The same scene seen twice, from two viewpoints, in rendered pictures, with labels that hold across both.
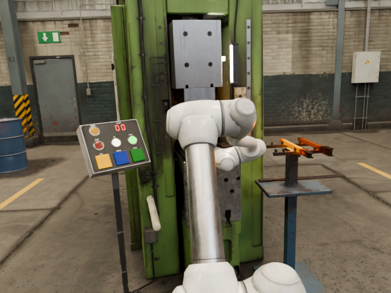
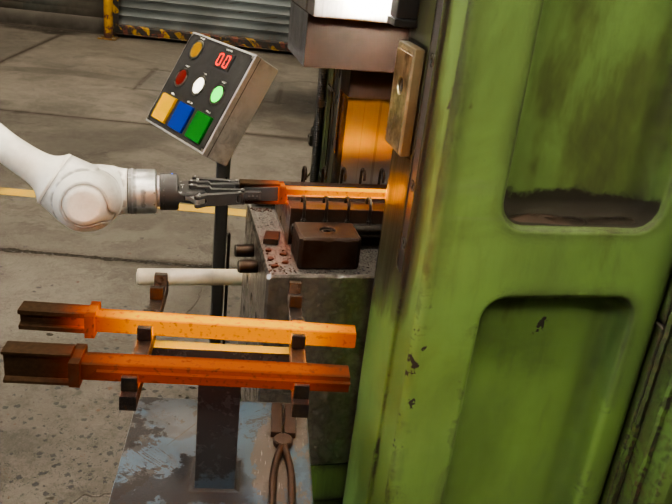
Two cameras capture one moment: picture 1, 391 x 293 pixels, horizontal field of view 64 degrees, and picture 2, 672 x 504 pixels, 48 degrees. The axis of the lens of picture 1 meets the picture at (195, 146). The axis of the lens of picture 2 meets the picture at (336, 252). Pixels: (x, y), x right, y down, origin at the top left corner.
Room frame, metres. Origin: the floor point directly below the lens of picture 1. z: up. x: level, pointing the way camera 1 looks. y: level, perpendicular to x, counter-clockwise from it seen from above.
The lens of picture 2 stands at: (2.03, -1.54, 1.52)
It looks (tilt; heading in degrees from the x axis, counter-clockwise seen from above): 24 degrees down; 88
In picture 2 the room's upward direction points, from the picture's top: 7 degrees clockwise
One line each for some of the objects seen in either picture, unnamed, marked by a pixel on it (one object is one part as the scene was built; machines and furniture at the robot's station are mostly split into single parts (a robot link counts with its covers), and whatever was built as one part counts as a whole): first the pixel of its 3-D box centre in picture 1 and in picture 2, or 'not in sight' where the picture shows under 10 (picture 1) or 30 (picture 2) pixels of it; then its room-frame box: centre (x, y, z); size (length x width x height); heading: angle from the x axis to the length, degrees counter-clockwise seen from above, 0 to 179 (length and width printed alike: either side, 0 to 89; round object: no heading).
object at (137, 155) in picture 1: (137, 155); (199, 127); (1.73, 0.33, 1.01); 0.07 x 0.05 x 0.07; 127
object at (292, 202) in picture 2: not in sight; (377, 209); (2.17, 0.00, 0.96); 0.42 x 0.20 x 0.09; 12
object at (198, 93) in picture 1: (192, 94); (400, 40); (2.17, 0.00, 1.32); 0.42 x 0.20 x 0.10; 12
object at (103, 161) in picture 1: (103, 161); (165, 108); (1.60, 0.49, 1.01); 0.07 x 0.05 x 0.07; 127
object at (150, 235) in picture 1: (150, 235); not in sight; (2.00, 0.34, 0.36); 0.09 x 0.07 x 0.12; 102
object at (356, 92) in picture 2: not in sight; (417, 83); (2.22, -0.01, 1.24); 0.30 x 0.07 x 0.06; 12
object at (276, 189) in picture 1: (291, 186); (215, 480); (1.92, -0.61, 0.71); 0.40 x 0.30 x 0.02; 95
